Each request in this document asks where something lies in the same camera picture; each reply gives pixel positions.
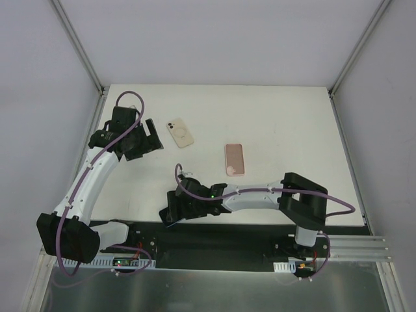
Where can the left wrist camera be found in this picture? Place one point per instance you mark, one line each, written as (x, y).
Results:
(131, 107)

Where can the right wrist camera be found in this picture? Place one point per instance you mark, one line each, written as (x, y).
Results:
(186, 175)

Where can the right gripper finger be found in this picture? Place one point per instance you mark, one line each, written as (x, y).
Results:
(173, 214)
(165, 214)

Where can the left white cable duct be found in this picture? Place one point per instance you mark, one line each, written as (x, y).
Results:
(123, 263)

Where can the beige phone with case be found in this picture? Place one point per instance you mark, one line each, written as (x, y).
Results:
(180, 133)

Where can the left aluminium frame post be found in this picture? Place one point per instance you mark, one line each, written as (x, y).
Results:
(76, 43)

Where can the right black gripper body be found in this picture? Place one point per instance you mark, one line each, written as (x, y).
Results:
(173, 209)

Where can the blue smartphone black screen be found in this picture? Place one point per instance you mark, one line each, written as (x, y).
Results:
(169, 224)

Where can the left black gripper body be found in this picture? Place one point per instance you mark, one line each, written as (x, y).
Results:
(143, 140)

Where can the aluminium front rail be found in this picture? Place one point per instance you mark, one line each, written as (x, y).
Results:
(359, 248)

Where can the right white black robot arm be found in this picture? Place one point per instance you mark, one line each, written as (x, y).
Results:
(299, 199)

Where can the right white cable duct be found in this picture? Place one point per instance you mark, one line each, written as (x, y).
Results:
(284, 267)

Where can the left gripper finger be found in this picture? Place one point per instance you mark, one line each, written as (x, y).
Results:
(140, 151)
(153, 140)

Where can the pink phone case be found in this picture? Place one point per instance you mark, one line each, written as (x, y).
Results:
(234, 160)

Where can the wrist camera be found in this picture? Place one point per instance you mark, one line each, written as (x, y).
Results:
(131, 107)
(186, 175)

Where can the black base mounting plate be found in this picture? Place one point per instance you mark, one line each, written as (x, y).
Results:
(227, 247)

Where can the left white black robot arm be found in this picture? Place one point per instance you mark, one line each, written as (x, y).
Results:
(67, 231)

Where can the right aluminium frame post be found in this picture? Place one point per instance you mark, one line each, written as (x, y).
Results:
(359, 46)

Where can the aluminium frame post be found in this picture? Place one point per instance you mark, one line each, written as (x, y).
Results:
(76, 43)
(359, 46)

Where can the white cable duct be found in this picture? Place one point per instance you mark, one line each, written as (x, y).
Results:
(123, 263)
(284, 267)

